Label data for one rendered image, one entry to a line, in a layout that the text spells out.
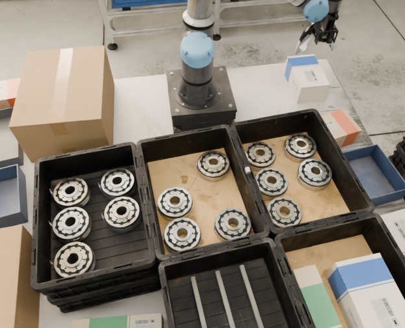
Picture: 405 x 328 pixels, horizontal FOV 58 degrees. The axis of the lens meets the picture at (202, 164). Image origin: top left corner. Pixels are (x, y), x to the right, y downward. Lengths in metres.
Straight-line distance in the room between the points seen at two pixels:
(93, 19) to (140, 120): 2.06
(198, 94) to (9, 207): 0.77
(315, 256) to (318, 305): 0.16
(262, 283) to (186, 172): 0.41
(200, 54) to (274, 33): 2.00
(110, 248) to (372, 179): 0.93
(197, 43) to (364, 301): 0.92
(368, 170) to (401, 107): 1.45
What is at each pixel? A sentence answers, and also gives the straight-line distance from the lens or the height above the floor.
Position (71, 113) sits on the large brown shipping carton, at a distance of 1.33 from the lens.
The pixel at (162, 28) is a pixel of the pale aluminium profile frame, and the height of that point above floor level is 0.14.
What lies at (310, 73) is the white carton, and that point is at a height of 0.79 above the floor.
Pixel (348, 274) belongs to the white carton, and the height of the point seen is 0.92.
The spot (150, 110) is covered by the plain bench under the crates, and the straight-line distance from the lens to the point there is 1.56.
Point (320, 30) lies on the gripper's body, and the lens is 1.47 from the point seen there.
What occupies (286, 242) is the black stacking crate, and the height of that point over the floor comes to 0.90.
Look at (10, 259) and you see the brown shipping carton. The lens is 1.13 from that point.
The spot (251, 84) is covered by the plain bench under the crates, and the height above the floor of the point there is 0.70.
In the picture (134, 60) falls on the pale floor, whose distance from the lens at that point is 2.97.
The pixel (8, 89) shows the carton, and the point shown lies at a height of 0.77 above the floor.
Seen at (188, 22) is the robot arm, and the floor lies 1.05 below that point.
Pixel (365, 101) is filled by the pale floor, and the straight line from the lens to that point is 2.82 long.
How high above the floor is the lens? 1.80
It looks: 54 degrees down
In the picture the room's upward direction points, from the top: straight up
